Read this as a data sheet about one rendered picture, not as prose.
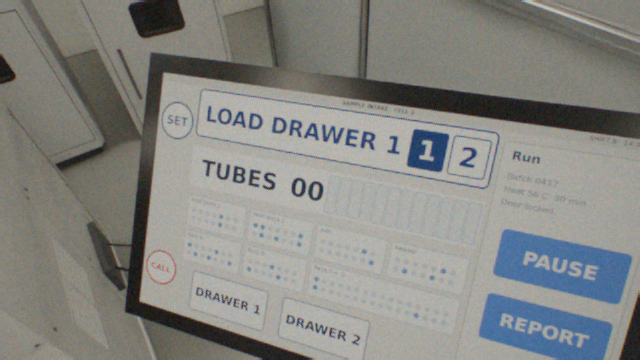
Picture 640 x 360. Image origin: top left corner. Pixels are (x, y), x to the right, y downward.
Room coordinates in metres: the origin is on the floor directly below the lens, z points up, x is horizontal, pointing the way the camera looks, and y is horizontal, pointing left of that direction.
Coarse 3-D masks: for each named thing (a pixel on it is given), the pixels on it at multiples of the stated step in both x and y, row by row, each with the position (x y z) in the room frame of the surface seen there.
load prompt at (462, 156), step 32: (224, 96) 0.34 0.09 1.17; (256, 96) 0.33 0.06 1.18; (224, 128) 0.32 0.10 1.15; (256, 128) 0.31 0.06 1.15; (288, 128) 0.30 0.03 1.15; (320, 128) 0.29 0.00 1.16; (352, 128) 0.28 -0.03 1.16; (384, 128) 0.27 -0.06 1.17; (416, 128) 0.27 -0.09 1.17; (448, 128) 0.26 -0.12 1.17; (352, 160) 0.26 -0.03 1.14; (384, 160) 0.25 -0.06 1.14; (416, 160) 0.25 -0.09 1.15; (448, 160) 0.24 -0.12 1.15; (480, 160) 0.23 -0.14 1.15
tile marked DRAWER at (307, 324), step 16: (288, 304) 0.18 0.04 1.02; (304, 304) 0.18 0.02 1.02; (288, 320) 0.17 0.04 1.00; (304, 320) 0.16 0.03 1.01; (320, 320) 0.16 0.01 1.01; (336, 320) 0.16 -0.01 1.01; (352, 320) 0.16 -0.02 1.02; (368, 320) 0.15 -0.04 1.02; (288, 336) 0.16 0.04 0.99; (304, 336) 0.15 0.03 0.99; (320, 336) 0.15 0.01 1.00; (336, 336) 0.15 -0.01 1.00; (352, 336) 0.15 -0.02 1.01; (368, 336) 0.14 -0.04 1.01; (336, 352) 0.14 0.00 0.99; (352, 352) 0.13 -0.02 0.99
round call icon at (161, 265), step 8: (152, 248) 0.25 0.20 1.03; (152, 256) 0.25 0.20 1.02; (160, 256) 0.24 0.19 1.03; (168, 256) 0.24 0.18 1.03; (176, 256) 0.24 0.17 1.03; (152, 264) 0.24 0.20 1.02; (160, 264) 0.24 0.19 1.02; (168, 264) 0.24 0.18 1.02; (176, 264) 0.23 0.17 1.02; (152, 272) 0.23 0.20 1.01; (160, 272) 0.23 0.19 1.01; (168, 272) 0.23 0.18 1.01; (176, 272) 0.23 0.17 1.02; (144, 280) 0.23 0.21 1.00; (152, 280) 0.23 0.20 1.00; (160, 280) 0.23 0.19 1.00; (168, 280) 0.22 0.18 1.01
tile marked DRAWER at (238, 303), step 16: (192, 272) 0.22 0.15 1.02; (192, 288) 0.21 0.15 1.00; (208, 288) 0.21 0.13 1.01; (224, 288) 0.20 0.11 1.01; (240, 288) 0.20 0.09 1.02; (256, 288) 0.20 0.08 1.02; (192, 304) 0.20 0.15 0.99; (208, 304) 0.20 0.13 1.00; (224, 304) 0.19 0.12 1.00; (240, 304) 0.19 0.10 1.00; (256, 304) 0.19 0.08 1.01; (224, 320) 0.18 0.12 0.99; (240, 320) 0.18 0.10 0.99; (256, 320) 0.17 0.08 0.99
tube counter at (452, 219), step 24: (312, 168) 0.27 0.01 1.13; (288, 192) 0.26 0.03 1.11; (312, 192) 0.25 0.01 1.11; (336, 192) 0.24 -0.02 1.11; (360, 192) 0.24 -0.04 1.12; (384, 192) 0.23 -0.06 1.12; (408, 192) 0.23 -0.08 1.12; (432, 192) 0.22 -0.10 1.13; (336, 216) 0.23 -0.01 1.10; (360, 216) 0.22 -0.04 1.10; (384, 216) 0.22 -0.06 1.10; (408, 216) 0.21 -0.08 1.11; (432, 216) 0.21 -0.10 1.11; (456, 216) 0.20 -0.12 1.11; (480, 216) 0.20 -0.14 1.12; (456, 240) 0.19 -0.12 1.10
